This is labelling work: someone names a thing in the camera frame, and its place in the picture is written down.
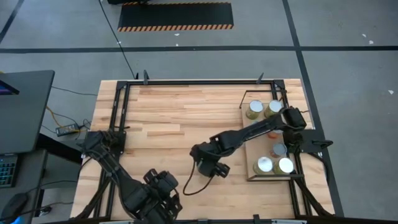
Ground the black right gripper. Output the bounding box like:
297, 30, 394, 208
196, 156, 231, 179

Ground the long black floor cable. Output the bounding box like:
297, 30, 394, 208
98, 0, 139, 80

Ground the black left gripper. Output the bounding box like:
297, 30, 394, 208
143, 168, 180, 194

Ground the thin black floor cable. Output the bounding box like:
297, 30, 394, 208
51, 86, 98, 97

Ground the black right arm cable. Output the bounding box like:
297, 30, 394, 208
182, 160, 216, 197

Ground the black power adapter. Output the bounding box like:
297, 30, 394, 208
55, 123, 80, 137

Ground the black computer mouse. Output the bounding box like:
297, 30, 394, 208
1, 192, 29, 221

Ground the grey desk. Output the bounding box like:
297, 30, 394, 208
0, 148, 49, 224

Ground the black aluminium table frame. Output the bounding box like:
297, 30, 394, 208
73, 79, 336, 224

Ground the computer monitor screen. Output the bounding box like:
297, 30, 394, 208
0, 80, 21, 96

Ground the wooden shelf with wire frame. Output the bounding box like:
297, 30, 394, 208
238, 89, 305, 182

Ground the black hazard-striped floor mat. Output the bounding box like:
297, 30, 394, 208
117, 1, 234, 32

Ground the yellow cable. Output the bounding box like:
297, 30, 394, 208
45, 105, 65, 129

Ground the black desk top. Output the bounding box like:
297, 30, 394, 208
0, 70, 55, 156

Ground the backlit computer keyboard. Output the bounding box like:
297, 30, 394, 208
0, 154, 19, 189

